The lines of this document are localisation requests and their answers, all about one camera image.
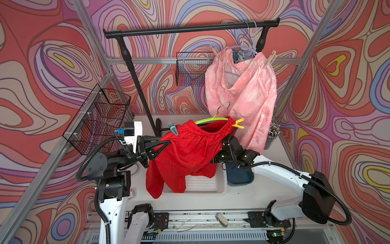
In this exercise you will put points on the black clothes rack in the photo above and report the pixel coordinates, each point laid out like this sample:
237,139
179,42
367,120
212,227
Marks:
119,36

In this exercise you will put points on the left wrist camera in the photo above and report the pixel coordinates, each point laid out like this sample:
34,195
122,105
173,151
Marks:
131,131

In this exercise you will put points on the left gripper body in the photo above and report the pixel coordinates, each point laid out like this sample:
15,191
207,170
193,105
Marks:
141,156

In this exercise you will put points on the light blue hanger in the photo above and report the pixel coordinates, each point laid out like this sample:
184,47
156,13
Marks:
255,35

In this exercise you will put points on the pink tie-dye shorts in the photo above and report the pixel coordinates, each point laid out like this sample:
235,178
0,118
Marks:
252,98

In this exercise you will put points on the black wire basket left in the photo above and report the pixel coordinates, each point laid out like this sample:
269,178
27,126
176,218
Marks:
98,118

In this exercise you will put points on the paperclip box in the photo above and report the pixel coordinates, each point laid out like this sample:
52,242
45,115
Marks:
132,194

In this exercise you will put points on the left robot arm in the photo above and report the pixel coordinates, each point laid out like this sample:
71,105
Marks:
107,165

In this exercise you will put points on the beige clothespin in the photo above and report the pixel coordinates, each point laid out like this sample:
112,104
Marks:
270,59
215,51

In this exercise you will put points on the white pedal on rail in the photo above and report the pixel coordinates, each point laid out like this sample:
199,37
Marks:
222,220

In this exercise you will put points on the white perforated plastic basket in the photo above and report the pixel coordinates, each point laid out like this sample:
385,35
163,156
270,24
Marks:
202,186

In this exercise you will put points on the red shorts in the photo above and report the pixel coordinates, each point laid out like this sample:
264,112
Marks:
189,153

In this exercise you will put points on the teal grey clothespin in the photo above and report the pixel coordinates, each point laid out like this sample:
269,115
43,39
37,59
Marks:
173,128

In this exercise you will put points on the beige clothespin right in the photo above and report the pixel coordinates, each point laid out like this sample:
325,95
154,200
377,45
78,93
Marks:
270,59

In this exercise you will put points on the green hanger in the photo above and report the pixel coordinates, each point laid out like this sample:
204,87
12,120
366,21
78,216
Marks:
215,118

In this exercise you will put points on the teal plastic tray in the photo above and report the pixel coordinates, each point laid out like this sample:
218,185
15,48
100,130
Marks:
238,177

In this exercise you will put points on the yellow clothespin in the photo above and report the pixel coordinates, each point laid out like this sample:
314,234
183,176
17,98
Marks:
237,124

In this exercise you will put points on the beige clothespin left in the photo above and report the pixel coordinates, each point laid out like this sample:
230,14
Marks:
215,51

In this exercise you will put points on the white printed graphic shorts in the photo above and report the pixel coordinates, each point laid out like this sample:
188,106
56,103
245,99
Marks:
238,56

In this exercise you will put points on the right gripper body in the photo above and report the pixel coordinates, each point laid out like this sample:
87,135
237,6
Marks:
223,157

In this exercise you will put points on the black wire basket rear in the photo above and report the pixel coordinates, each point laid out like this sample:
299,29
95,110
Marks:
191,68

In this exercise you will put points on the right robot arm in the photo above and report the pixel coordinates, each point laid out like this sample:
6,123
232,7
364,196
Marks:
315,199

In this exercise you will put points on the black wire basket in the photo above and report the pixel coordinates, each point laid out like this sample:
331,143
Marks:
98,118
191,68

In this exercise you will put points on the lavender wire hanger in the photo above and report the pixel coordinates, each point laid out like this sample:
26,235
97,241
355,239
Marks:
232,71

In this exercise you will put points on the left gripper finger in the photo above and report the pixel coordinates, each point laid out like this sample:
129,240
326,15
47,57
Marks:
152,154
153,142

